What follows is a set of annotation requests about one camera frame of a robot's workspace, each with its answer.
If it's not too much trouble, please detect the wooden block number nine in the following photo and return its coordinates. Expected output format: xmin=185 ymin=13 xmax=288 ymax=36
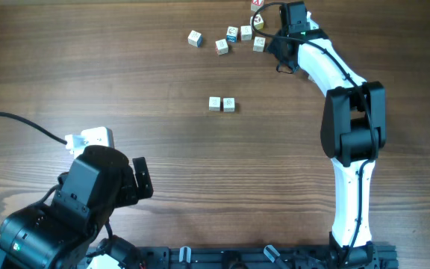
xmin=223 ymin=98 xmax=236 ymax=113

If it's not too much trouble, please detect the wooden block number six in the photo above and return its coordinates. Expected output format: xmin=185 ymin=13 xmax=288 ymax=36
xmin=209 ymin=96 xmax=221 ymax=111

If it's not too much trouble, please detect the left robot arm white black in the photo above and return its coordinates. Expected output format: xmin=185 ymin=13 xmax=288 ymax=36
xmin=0 ymin=146 xmax=153 ymax=268

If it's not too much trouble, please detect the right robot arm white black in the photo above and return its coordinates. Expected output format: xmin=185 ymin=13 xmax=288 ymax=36
xmin=268 ymin=1 xmax=387 ymax=268

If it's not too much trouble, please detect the wooden block number one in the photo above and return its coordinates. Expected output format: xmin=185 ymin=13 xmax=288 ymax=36
xmin=253 ymin=37 xmax=266 ymax=52

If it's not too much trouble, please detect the yellow wooden block with animal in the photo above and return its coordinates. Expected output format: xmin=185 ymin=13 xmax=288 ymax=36
xmin=249 ymin=14 xmax=264 ymax=30

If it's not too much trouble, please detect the green Z wooden block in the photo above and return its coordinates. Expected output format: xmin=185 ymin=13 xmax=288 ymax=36
xmin=308 ymin=75 xmax=316 ymax=83

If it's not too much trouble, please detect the wooden block beside blue one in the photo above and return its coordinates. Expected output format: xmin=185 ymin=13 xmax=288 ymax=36
xmin=240 ymin=25 xmax=252 ymax=41

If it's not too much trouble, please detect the red X wooden block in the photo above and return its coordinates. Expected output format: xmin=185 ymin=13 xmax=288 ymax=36
xmin=251 ymin=0 xmax=264 ymax=12

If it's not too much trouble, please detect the blue sided wooden block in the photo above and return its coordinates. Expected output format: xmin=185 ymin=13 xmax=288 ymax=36
xmin=226 ymin=26 xmax=238 ymax=43

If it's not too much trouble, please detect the wooden block number eight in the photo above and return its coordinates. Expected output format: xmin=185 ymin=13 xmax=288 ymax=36
xmin=216 ymin=39 xmax=228 ymax=55

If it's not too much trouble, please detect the blue edged wooden block left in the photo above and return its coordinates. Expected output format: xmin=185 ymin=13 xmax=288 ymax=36
xmin=187 ymin=30 xmax=203 ymax=47

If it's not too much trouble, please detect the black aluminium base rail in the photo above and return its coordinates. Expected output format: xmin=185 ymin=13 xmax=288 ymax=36
xmin=65 ymin=244 xmax=399 ymax=269

